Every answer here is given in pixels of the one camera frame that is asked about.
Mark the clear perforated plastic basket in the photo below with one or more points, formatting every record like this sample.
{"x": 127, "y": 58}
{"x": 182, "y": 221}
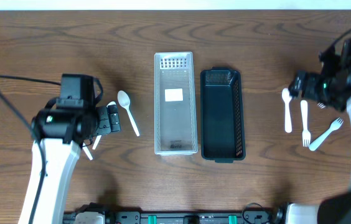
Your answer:
{"x": 175, "y": 123}

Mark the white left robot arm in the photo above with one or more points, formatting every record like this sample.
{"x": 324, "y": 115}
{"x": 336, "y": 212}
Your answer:
{"x": 64, "y": 133}

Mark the white spork rounded head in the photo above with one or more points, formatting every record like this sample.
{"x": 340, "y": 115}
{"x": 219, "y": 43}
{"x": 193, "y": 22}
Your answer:
{"x": 287, "y": 116}

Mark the dark green plastic basket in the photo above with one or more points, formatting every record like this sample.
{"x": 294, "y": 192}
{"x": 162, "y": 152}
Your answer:
{"x": 221, "y": 110}

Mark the pale pink plastic fork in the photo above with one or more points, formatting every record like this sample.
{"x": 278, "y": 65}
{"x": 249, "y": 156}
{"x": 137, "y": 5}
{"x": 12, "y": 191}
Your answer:
{"x": 321, "y": 105}

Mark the white label in basket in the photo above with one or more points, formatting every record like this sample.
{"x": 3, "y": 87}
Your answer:
{"x": 173, "y": 94}

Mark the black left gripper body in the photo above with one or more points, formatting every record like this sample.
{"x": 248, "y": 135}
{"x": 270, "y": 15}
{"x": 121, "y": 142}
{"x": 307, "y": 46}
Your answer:
{"x": 110, "y": 119}

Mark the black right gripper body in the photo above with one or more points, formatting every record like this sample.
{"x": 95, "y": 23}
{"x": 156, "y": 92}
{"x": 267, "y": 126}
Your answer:
{"x": 297, "y": 86}

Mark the pale green plastic fork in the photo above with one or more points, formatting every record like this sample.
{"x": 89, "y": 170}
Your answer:
{"x": 335, "y": 125}

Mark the white plastic spoon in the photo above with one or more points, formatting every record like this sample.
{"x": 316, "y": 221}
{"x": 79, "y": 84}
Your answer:
{"x": 99, "y": 137}
{"x": 87, "y": 152}
{"x": 125, "y": 102}

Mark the white plastic spoon rightmost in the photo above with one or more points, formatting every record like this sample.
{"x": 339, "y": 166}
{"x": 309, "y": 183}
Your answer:
{"x": 125, "y": 102}

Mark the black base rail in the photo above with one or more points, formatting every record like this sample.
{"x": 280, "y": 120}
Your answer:
{"x": 252, "y": 213}

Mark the white plastic fork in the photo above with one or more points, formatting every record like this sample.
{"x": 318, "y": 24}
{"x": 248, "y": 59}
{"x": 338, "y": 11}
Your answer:
{"x": 306, "y": 135}

